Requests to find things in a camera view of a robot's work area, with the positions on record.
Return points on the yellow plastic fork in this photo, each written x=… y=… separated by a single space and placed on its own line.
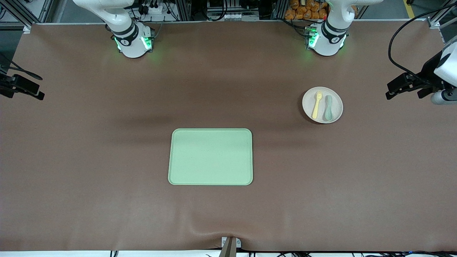
x=316 y=107

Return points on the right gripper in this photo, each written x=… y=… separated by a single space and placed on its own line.
x=8 y=84

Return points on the round beige plate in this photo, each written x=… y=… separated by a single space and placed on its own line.
x=337 y=103

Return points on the metal clamp bracket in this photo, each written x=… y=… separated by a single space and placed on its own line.
x=230 y=246

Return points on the grey-green plastic spoon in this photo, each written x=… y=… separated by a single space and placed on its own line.
x=328 y=112

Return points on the light green rectangular tray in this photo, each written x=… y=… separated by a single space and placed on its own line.
x=210 y=157

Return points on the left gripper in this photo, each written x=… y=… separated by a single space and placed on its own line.
x=428 y=70

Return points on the white connector strip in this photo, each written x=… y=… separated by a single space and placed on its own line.
x=228 y=16

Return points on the white power strip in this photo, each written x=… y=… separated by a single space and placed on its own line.
x=152 y=9

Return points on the brown table mat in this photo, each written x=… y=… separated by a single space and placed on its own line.
x=107 y=160

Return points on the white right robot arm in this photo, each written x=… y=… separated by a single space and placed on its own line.
x=132 y=46

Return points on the orange package pile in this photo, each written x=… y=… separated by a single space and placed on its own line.
x=307 y=9

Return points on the aluminium frame post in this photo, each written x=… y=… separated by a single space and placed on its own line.
x=437 y=19
x=21 y=14

